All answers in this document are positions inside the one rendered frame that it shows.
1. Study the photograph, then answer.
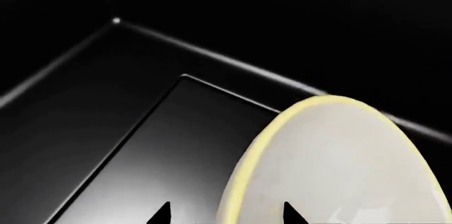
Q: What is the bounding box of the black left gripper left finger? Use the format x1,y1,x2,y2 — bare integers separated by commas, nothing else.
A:
146,201,172,224

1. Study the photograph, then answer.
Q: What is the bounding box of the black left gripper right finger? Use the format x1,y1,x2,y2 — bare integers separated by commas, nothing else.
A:
283,201,310,224

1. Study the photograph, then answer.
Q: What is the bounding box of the white bowl with yellow rim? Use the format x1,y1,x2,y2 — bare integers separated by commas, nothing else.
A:
214,95,452,224

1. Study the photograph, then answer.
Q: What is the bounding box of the black tray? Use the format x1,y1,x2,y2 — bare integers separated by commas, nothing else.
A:
0,0,452,224

